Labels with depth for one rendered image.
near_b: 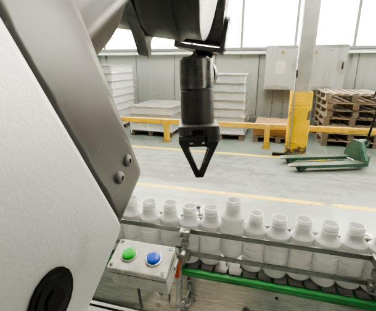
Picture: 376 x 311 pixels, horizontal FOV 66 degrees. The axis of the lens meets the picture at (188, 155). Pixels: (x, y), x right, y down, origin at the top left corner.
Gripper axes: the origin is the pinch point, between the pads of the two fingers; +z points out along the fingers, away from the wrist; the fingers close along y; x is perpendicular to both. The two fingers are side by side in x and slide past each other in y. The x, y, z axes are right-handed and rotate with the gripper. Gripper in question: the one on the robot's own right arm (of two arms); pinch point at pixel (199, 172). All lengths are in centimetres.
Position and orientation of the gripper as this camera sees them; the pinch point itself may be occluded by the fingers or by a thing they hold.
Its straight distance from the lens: 52.2
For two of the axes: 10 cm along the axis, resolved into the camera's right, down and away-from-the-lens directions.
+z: 0.4, 9.7, 2.5
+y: 0.0, -2.5, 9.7
